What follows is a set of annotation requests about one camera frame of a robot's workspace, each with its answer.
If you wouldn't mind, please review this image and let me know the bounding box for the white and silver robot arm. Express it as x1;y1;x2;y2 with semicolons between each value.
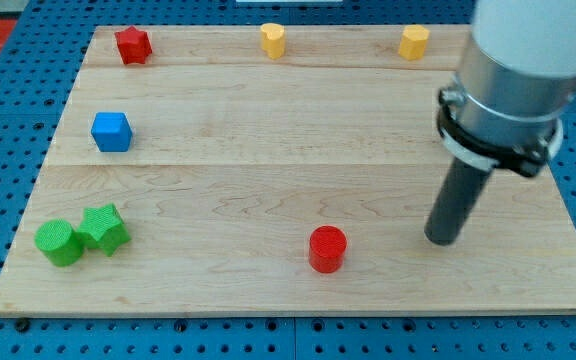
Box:
437;0;576;178

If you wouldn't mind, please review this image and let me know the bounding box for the green star block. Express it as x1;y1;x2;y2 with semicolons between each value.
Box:
76;203;131;257

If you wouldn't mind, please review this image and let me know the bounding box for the red star block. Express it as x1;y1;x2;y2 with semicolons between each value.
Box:
115;26;152;65

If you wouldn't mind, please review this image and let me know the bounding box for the red cylinder block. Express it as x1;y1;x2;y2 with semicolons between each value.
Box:
309;225;347;273

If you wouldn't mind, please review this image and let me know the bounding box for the wooden board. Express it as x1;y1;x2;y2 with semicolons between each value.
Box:
0;25;576;318

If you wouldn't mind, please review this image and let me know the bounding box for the yellow heart block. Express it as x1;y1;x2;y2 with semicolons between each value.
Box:
260;23;286;60

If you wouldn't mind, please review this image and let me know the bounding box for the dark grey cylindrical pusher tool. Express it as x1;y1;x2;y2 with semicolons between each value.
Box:
424;158;491;246

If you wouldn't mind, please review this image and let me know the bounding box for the yellow hexagon block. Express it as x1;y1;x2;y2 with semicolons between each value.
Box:
398;25;430;61

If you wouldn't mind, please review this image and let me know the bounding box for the blue cube block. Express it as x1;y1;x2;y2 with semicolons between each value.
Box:
91;112;133;152

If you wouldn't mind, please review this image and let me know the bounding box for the green cylinder block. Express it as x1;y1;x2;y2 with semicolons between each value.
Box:
34;219;84;267

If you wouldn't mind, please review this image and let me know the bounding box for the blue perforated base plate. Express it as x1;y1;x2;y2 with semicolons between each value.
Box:
0;0;576;359

